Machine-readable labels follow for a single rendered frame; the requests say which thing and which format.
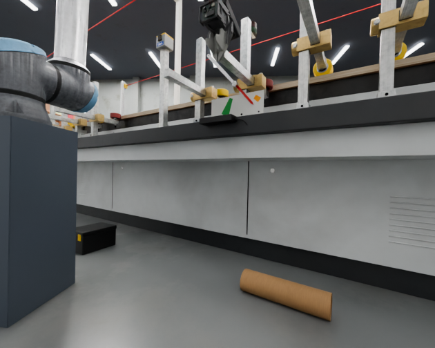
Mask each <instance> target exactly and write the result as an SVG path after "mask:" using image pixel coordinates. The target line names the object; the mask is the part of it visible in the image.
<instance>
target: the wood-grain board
mask: <svg viewBox="0 0 435 348"><path fill-rule="evenodd" d="M433 62H435V52H433V53H429V54H426V55H419V56H415V57H409V58H405V59H399V60H395V61H394V70H395V69H399V68H406V67H410V66H417V65H422V64H429V63H433ZM373 73H379V64H374V65H371V66H365V67H361V68H354V69H351V70H344V71H340V72H334V73H330V74H326V75H320V76H316V77H310V78H309V85H314V84H321V83H325V82H328V81H335V80H340V79H346V78H351V77H358V76H362V75H369V74H373ZM291 88H298V80H296V81H290V82H286V83H282V84H276V85H273V89H272V90H270V91H269V92H270V93H272V92H276V91H280V90H287V89H291ZM239 94H240V93H231V94H229V97H230V96H234V95H239ZM194 106H195V103H193V102H187V103H183V104H177V105H173V106H168V111H172V110H179V109H183V108H190V107H194ZM156 113H159V108H156V109H153V110H146V111H142V112H138V113H133V114H129V115H122V116H121V119H118V120H117V121H119V120H123V119H130V118H134V117H141V116H145V115H152V114H156Z"/></svg>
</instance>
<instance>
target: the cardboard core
mask: <svg viewBox="0 0 435 348"><path fill-rule="evenodd" d="M240 288H241V290H242V291H246V292H247V293H251V294H253V295H256V296H260V297H261V298H265V299H267V300H271V301H274V302H277V303H279V304H282V305H285V306H288V307H291V308H293V309H297V310H299V311H302V312H305V313H308V314H311V315H313V316H316V317H319V318H322V319H325V320H328V321H330V322H331V311H332V293H330V292H328V291H323V290H320V289H316V288H313V287H309V286H306V285H303V284H299V283H296V282H292V281H289V280H285V279H282V278H277V277H275V276H272V275H267V274H265V273H260V272H257V271H253V270H250V269H245V270H244V271H243V272H242V275H241V278H240Z"/></svg>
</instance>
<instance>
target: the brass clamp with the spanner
mask: <svg viewBox="0 0 435 348"><path fill-rule="evenodd" d="M253 77H254V85H250V86H247V85H246V84H245V83H244V82H243V81H241V80H240V79H238V83H239V85H238V86H239V87H240V88H241V89H242V90H245V89H247V90H248V91H249V92H254V91H258V90H264V89H266V77H265V76H264V75H263V74H262V73H261V74H258V75H253ZM233 89H234V91H235V93H239V92H240V91H239V90H238V89H237V88H234V87H233Z"/></svg>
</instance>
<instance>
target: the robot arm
mask: <svg viewBox="0 0 435 348"><path fill-rule="evenodd" d="M88 11H89V0H57V7H56V20H55V46H54V57H53V58H52V59H49V60H48V61H46V59H47V56H46V53H45V52H44V51H43V50H42V49H41V48H39V47H37V46H35V45H32V44H30V43H28V42H25V41H21V40H18V39H11V38H4V37H0V115H11V116H14V117H19V118H22V119H27V120H30V121H34V122H39V123H42V124H47V125H50V126H52V122H51V120H50V117H49V115H48V112H47V110H46V104H50V105H52V106H56V107H60V108H64V109H66V110H70V111H72V112H78V113H86V112H88V111H89V110H91V109H92V108H93V107H94V106H95V104H96V103H97V100H98V98H97V97H98V89H97V87H96V85H94V83H93V82H91V81H90V71H89V70H88V69H87V68H86V48H87V35H88ZM200 13H202V21H201V20H200ZM199 24H200V25H201V26H202V27H204V25H205V27H206V28H207V29H208V30H209V33H208V36H207V38H206V40H205V42H206V45H207V46H208V48H209V49H210V51H211V53H212V55H213V58H214V60H216V62H219V61H220V60H221V59H222V57H223V56H224V54H225V52H226V50H227V48H228V46H229V44H230V42H231V41H232V40H234V39H237V38H240V35H241V31H240V28H239V26H238V23H237V21H236V19H235V16H234V14H233V11H232V9H231V6H230V4H229V0H204V4H203V5H201V6H200V10H199ZM219 49H220V50H219Z"/></svg>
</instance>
